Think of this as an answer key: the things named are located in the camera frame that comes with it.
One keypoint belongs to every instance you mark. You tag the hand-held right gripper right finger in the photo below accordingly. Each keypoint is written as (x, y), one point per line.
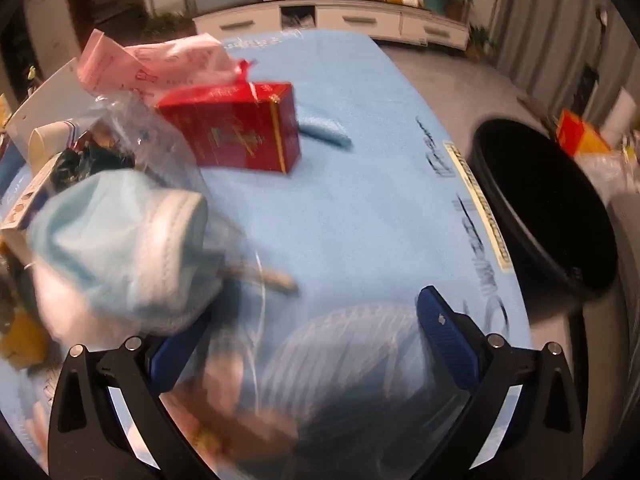
(445, 330)

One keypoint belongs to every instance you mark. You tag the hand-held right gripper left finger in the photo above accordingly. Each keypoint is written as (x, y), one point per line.
(182, 347)

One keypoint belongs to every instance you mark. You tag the light blue face mask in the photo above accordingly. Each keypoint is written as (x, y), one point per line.
(110, 240)

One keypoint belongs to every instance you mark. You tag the black trash bin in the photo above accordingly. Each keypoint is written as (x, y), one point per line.
(540, 210)

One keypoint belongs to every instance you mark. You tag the clear plastic bag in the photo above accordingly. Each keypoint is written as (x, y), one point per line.
(140, 130)

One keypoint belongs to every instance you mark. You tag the red cigarette carton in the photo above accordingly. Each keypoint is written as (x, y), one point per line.
(235, 130)

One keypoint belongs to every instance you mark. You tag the pink tissue packet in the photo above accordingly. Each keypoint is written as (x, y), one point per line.
(165, 60)

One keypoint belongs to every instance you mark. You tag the translucent plastic wrapper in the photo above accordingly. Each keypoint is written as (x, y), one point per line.
(350, 360)

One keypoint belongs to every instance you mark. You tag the brown wooden stick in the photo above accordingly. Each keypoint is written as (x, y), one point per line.
(270, 277)

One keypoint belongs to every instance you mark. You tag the light blue tablecloth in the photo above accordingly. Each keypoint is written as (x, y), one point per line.
(375, 220)

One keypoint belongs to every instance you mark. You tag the dark foil wrapper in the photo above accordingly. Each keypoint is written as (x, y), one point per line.
(95, 160)

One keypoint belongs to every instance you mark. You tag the white printed box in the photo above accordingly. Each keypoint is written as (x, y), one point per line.
(25, 200)

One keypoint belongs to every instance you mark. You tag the red shopping bag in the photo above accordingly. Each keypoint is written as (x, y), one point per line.
(580, 132)

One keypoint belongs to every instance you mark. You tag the black tower speaker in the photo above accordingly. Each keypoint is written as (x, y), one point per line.
(588, 87)

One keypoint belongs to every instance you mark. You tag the white cardboard sheet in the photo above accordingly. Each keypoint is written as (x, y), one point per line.
(45, 100)

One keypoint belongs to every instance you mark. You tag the small potted plant brown pot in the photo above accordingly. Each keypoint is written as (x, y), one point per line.
(480, 42)

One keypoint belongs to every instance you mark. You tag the leafy floor plant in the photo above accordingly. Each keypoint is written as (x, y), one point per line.
(167, 25)

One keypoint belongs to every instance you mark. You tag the white TV cabinet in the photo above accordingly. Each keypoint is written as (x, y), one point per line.
(350, 17)

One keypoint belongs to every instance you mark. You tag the tall potted plant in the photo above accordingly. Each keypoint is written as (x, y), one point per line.
(462, 0)

